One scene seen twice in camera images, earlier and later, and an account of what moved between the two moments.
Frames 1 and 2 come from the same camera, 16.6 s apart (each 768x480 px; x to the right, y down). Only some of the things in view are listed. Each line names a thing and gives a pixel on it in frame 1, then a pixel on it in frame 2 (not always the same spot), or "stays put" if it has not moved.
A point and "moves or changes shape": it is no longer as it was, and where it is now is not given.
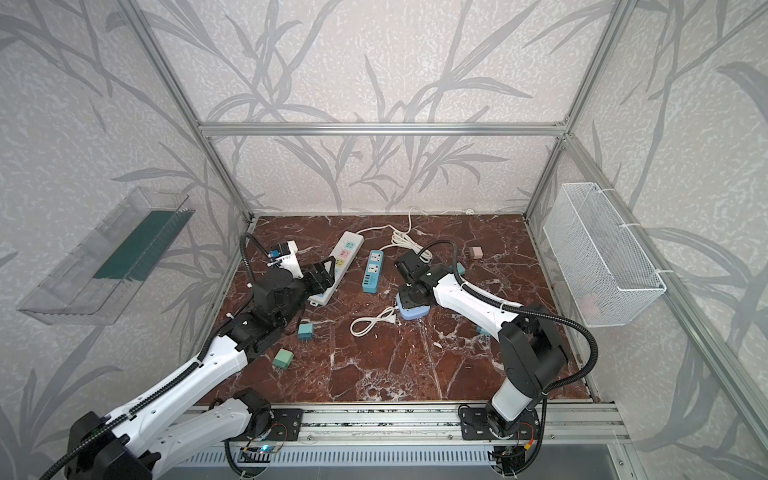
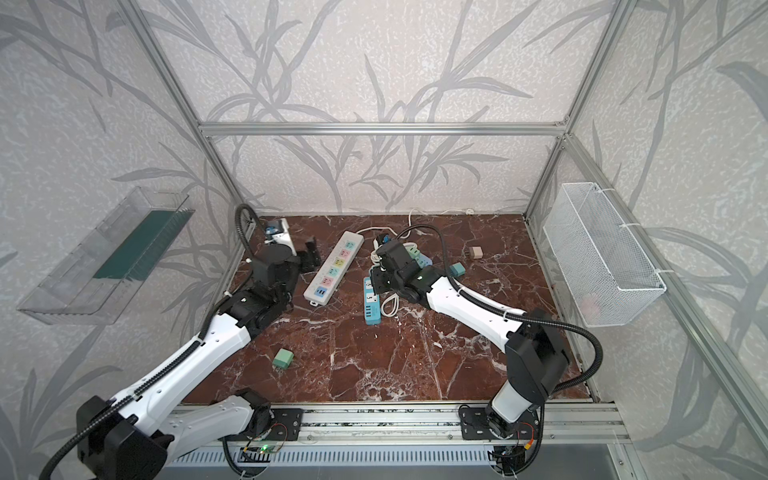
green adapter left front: [283, 358] stays put
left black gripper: [315, 277] -> [306, 257]
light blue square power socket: [413, 312] moves or changes shape
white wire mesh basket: [604, 264] stays put
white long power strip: [344, 254] stays put
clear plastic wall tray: [99, 283] stays put
